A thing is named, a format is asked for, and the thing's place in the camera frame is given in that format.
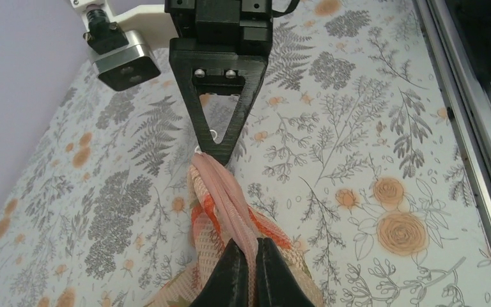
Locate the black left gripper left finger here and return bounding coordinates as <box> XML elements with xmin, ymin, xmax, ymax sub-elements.
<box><xmin>191</xmin><ymin>239</ymin><xmax>249</xmax><ymax>307</ymax></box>

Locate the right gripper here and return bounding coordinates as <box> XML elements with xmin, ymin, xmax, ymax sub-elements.
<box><xmin>164</xmin><ymin>0</ymin><xmax>299</xmax><ymax>165</ymax></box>

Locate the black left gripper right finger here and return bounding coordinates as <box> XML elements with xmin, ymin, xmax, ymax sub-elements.
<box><xmin>256</xmin><ymin>238</ymin><xmax>314</xmax><ymax>307</ymax></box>

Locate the floral mesh laundry bag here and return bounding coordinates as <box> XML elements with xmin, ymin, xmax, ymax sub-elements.
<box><xmin>150</xmin><ymin>152</ymin><xmax>324</xmax><ymax>306</ymax></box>

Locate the floral tablecloth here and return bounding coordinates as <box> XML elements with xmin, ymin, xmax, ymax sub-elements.
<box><xmin>0</xmin><ymin>1</ymin><xmax>491</xmax><ymax>306</ymax></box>

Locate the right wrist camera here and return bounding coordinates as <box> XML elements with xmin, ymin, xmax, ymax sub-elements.
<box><xmin>68</xmin><ymin>0</ymin><xmax>178</xmax><ymax>91</ymax></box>

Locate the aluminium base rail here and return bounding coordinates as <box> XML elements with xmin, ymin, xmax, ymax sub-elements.
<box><xmin>413</xmin><ymin>1</ymin><xmax>491</xmax><ymax>249</ymax></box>

